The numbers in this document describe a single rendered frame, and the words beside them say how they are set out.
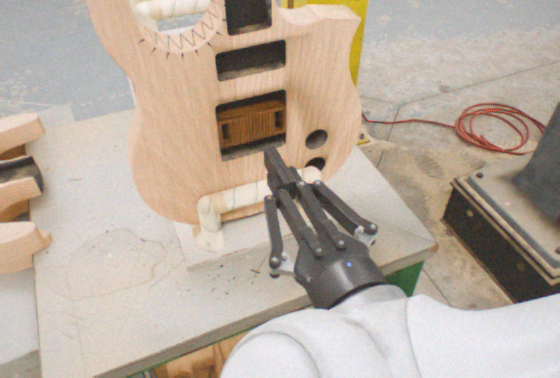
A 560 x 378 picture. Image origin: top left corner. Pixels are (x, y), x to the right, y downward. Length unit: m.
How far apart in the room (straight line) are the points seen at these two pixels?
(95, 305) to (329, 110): 0.45
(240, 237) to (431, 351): 0.58
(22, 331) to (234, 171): 0.39
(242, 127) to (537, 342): 0.49
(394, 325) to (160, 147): 0.46
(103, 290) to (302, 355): 0.60
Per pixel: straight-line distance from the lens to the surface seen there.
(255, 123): 0.67
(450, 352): 0.26
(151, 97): 0.61
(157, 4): 0.88
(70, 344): 0.77
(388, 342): 0.26
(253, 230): 0.81
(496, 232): 1.93
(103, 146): 1.04
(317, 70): 0.66
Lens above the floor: 1.57
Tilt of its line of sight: 44 degrees down
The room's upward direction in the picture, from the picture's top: straight up
